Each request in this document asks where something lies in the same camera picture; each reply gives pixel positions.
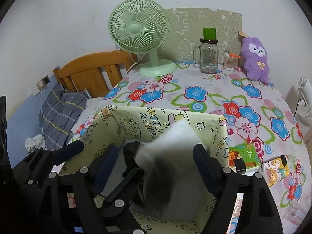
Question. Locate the white crumpled cloth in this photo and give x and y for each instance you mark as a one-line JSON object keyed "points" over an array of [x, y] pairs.
{"points": [[35, 142]]}

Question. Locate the green cup on jar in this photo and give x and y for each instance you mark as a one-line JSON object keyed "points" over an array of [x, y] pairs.
{"points": [[209, 33]]}

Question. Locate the clear plastic sleeve pack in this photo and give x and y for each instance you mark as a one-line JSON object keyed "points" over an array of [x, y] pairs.
{"points": [[294, 213]]}

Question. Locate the grey plaid pillow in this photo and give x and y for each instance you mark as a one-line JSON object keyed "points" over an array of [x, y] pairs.
{"points": [[59, 113]]}

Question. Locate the white floor fan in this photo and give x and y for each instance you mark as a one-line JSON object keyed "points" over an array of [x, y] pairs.
{"points": [[303, 108]]}

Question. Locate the floral tablecloth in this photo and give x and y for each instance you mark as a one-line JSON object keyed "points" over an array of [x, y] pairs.
{"points": [[255, 113]]}

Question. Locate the green tissue pack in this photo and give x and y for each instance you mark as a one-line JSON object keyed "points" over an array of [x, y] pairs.
{"points": [[243, 159]]}

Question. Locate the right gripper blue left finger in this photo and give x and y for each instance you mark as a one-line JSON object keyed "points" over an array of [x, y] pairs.
{"points": [[104, 166]]}

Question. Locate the wooden bed headboard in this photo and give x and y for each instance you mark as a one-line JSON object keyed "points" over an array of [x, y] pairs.
{"points": [[86, 72]]}

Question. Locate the white cloth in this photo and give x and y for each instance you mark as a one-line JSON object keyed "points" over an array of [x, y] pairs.
{"points": [[176, 147], [35, 142]]}

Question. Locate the glass mason jar mug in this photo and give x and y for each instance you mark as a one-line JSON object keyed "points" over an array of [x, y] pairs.
{"points": [[206, 56]]}

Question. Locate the yellow cartoon storage box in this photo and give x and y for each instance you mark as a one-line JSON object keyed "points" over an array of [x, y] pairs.
{"points": [[124, 124]]}

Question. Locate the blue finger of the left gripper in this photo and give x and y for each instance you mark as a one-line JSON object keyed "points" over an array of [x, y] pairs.
{"points": [[67, 152]]}

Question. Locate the toothpick jar orange lid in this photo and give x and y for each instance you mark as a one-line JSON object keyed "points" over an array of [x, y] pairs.
{"points": [[230, 60]]}

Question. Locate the green patterned board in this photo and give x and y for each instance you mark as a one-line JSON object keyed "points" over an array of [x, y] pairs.
{"points": [[186, 30]]}

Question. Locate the wall power socket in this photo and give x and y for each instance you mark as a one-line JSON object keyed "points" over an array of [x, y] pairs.
{"points": [[43, 82]]}

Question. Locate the green desk fan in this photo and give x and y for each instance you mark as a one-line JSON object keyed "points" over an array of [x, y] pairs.
{"points": [[142, 26]]}

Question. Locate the yellow cartoon tissue pack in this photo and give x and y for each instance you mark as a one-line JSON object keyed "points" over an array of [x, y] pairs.
{"points": [[275, 170]]}

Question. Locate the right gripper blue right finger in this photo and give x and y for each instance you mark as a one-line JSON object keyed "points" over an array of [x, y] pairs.
{"points": [[207, 167]]}

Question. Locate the purple plush bunny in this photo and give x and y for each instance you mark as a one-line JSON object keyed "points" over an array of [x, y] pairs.
{"points": [[256, 61]]}

